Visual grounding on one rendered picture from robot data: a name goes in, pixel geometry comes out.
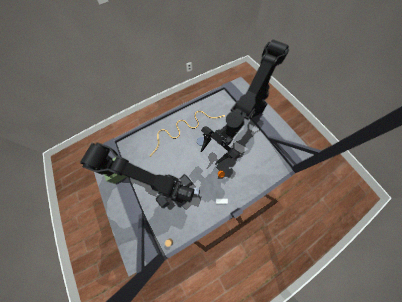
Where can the tan cylinder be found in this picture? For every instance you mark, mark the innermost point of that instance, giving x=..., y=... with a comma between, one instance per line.
x=168, y=242

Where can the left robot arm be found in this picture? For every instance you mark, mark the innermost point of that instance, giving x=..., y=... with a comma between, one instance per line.
x=95, y=158

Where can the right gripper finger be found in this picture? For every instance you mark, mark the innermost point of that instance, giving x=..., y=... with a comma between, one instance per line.
x=205, y=143
x=223, y=157

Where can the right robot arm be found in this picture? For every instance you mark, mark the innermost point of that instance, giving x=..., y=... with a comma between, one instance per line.
x=245, y=105

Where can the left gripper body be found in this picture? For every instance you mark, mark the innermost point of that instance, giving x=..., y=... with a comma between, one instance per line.
x=161, y=200

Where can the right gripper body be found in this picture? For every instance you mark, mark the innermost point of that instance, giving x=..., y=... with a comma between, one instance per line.
x=231, y=152

